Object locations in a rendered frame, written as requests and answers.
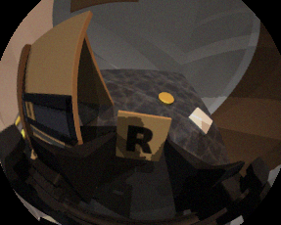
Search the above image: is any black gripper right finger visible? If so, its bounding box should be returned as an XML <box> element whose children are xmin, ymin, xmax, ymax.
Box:
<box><xmin>164</xmin><ymin>139</ymin><xmax>246</xmax><ymax>211</ymax></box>

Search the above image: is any brown tile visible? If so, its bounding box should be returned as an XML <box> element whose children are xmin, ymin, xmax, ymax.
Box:
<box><xmin>30</xmin><ymin>149</ymin><xmax>37</xmax><ymax>159</ymax></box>

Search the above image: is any beige flat slab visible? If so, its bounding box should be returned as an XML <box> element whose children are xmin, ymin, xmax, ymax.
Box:
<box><xmin>188</xmin><ymin>108</ymin><xmax>213</xmax><ymax>135</ymax></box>

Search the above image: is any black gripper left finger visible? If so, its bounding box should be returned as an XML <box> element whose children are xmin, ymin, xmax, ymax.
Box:
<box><xmin>29</xmin><ymin>132</ymin><xmax>117</xmax><ymax>203</ymax></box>

